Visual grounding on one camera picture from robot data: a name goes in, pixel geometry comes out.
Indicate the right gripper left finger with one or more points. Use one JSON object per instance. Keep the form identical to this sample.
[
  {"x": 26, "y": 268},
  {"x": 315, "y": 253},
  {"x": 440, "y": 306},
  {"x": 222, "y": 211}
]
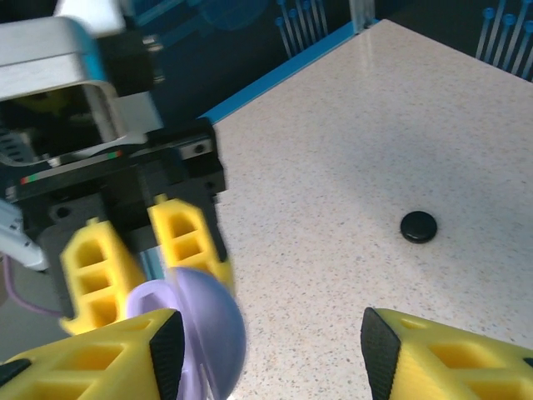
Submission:
[{"x": 83, "y": 358}]

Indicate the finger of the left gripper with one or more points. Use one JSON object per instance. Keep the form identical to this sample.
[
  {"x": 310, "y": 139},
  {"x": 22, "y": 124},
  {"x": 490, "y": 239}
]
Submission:
[
  {"x": 187, "y": 233},
  {"x": 79, "y": 266}
]

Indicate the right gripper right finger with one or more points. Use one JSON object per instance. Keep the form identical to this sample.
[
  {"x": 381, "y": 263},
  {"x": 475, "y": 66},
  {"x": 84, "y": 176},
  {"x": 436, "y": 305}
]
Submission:
[{"x": 416, "y": 358}]

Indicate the purple earbud charging case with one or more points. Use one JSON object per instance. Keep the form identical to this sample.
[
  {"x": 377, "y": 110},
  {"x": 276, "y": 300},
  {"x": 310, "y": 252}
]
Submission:
[{"x": 208, "y": 325}]

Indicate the black earbud charging case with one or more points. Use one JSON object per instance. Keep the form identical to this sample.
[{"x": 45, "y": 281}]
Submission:
[{"x": 418, "y": 227}]

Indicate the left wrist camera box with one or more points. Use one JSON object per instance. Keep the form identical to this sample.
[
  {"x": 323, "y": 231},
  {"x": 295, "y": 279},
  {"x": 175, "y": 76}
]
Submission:
[{"x": 50, "y": 62}]

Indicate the aluminium frame post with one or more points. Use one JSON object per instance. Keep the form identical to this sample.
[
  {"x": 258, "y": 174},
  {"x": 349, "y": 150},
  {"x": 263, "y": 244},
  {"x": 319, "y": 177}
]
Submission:
[{"x": 363, "y": 12}]

